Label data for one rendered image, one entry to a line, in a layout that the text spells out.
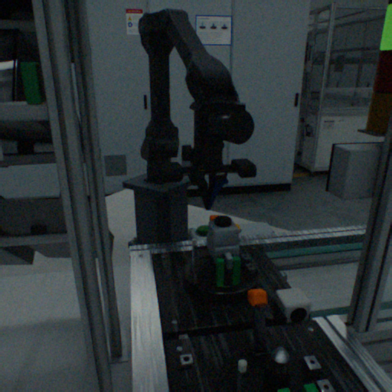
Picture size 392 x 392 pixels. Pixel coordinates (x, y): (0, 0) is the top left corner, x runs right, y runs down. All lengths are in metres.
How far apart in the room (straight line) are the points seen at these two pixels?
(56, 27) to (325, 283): 0.66
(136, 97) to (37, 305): 2.84
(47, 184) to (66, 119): 3.45
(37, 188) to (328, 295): 3.35
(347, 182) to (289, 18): 3.40
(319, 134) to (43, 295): 4.22
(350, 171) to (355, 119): 4.47
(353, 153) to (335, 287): 0.37
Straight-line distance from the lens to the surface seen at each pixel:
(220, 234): 0.56
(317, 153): 4.76
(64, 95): 0.30
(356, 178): 0.49
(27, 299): 0.86
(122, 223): 1.14
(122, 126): 3.50
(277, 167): 3.94
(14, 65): 0.36
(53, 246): 0.65
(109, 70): 3.47
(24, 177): 3.77
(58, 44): 0.30
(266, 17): 3.74
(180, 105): 3.51
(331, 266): 0.84
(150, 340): 0.54
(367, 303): 0.57
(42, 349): 0.72
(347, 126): 4.90
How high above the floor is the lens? 1.33
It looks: 22 degrees down
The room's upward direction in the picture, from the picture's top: straight up
